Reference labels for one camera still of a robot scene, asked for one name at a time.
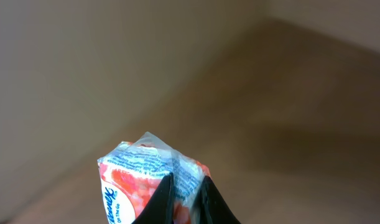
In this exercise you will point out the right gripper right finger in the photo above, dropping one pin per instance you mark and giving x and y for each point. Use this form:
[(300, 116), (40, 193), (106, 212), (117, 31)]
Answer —
[(211, 207)]

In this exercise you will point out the red tissue packet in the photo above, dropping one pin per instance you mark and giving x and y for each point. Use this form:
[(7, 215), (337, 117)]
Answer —
[(131, 173)]

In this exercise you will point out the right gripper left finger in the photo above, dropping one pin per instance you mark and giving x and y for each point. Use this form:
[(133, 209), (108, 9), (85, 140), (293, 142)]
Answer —
[(160, 208)]

